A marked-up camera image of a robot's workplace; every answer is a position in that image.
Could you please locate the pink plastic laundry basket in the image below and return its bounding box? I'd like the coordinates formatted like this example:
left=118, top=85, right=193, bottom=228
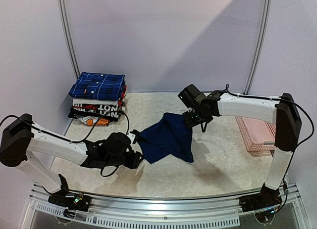
left=235, top=116, right=276, bottom=157

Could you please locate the aluminium frame post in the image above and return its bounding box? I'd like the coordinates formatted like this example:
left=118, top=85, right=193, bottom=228
left=244, top=0, right=271, bottom=94
left=57, top=0, right=80, bottom=78

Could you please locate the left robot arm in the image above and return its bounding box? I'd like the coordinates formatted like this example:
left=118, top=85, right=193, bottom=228
left=0, top=114, right=144, bottom=206

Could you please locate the dark blue garment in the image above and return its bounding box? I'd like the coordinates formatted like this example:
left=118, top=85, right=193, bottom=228
left=136, top=113, right=194, bottom=164

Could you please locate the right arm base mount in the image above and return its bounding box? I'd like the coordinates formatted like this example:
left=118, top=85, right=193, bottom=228
left=239, top=185, right=288, bottom=224

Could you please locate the black shirt with white letters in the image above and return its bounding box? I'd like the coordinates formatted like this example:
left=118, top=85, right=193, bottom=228
left=68, top=104, right=121, bottom=121

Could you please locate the left aluminium frame post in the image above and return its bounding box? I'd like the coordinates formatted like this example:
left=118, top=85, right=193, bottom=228
left=57, top=0, right=80, bottom=78

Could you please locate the white folded t-shirt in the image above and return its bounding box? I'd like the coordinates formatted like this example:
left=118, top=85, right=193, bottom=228
left=73, top=98, right=120, bottom=105

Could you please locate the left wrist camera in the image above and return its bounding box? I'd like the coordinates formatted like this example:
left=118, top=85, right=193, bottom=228
left=127, top=129, right=140, bottom=144

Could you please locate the aluminium front rail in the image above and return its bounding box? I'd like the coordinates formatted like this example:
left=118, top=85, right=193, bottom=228
left=21, top=184, right=310, bottom=229

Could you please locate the orange white printed shirt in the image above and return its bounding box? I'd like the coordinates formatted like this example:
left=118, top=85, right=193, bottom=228
left=76, top=116, right=120, bottom=127

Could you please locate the right aluminium frame post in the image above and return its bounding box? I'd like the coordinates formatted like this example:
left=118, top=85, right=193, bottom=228
left=244, top=0, right=271, bottom=94

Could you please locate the blue plaid flannel shirt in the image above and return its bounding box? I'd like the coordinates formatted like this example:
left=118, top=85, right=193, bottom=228
left=68, top=72, right=126, bottom=101

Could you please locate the red black plaid shirt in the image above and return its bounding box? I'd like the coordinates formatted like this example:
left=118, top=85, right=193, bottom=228
left=117, top=86, right=127, bottom=107

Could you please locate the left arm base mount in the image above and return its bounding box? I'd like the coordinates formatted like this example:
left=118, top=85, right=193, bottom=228
left=48, top=174, right=92, bottom=219

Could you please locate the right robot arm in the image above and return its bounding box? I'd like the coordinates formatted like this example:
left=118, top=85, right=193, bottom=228
left=178, top=84, right=306, bottom=207

